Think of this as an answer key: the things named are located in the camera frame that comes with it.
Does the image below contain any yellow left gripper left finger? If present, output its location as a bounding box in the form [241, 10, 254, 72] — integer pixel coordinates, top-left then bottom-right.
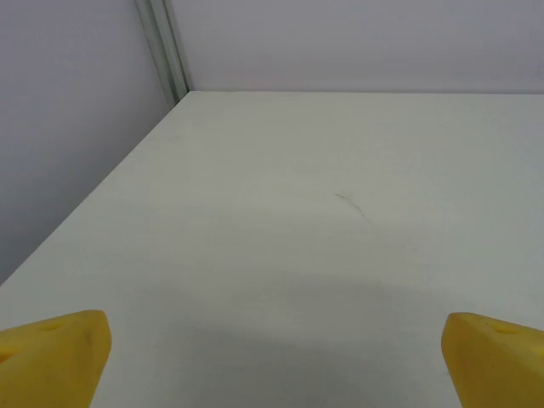
[0, 309, 113, 408]

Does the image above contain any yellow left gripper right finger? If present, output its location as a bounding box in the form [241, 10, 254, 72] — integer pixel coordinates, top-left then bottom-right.
[440, 311, 544, 408]

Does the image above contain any aluminium frame corner post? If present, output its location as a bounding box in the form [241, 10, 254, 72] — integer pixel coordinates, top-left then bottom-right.
[134, 0, 191, 108]

